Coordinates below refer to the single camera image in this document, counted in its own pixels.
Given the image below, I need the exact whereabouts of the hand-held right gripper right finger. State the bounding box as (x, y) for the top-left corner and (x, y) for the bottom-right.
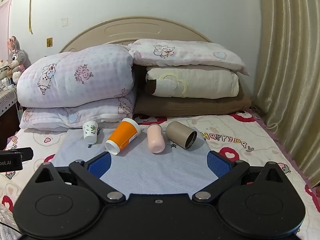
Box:
(192, 151), (288, 203)

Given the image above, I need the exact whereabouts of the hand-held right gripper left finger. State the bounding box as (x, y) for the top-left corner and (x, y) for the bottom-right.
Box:
(34, 152), (125, 203)

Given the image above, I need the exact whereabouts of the orange cup with white lid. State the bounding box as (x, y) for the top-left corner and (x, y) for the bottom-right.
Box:
(104, 118), (141, 155)

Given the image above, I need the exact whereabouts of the taupe metal cup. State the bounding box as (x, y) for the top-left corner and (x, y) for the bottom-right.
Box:
(166, 121), (198, 150)

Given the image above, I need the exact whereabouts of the pink cup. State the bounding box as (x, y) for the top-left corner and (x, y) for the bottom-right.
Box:
(147, 124), (165, 154)

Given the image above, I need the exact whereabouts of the white paper cup green print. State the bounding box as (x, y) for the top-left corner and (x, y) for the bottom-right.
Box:
(82, 120), (98, 143)

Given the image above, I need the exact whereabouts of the light blue patterned mat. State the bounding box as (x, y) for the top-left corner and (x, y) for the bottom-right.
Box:
(51, 127), (221, 196)

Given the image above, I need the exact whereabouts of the bedside table with patterned cover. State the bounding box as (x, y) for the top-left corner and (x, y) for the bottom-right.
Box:
(0, 85), (21, 150)

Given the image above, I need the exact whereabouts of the brown pillow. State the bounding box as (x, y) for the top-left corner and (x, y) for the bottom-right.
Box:
(134, 90), (252, 118)

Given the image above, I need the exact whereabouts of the cream towel-covered pillow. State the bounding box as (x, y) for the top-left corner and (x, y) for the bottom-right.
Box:
(145, 66), (240, 99)

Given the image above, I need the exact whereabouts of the folded pink checked quilt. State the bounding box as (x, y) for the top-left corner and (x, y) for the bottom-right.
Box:
(16, 44), (137, 132)

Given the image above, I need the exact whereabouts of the grey bunny plush toy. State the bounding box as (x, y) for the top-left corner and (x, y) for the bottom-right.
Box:
(7, 36), (27, 84)

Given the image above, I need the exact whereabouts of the beige pleated curtain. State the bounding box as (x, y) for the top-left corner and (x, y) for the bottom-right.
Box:
(252, 0), (320, 188)

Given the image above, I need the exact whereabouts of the pink printed pillow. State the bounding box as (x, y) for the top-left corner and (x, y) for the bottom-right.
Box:
(127, 39), (250, 77)

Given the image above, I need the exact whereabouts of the beige bed headboard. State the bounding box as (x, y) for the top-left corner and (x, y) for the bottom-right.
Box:
(59, 16), (213, 54)

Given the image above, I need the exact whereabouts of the pink wall cloth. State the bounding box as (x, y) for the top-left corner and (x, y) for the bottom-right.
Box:
(0, 0), (12, 61)

